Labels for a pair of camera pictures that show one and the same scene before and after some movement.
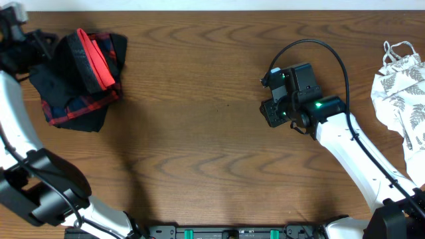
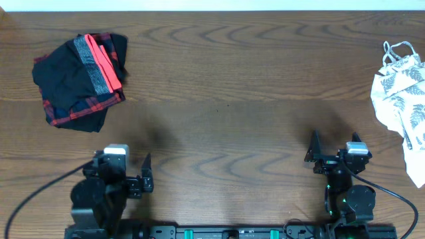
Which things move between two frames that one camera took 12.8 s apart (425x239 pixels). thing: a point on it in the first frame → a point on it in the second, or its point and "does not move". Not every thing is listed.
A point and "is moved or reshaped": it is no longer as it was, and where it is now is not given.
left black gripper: [42, 52] → [134, 184]
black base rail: [217, 231] does not move
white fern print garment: [398, 95] does not move
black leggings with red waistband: [82, 65] is moved or reshaped
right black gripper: [269, 111] → [325, 165]
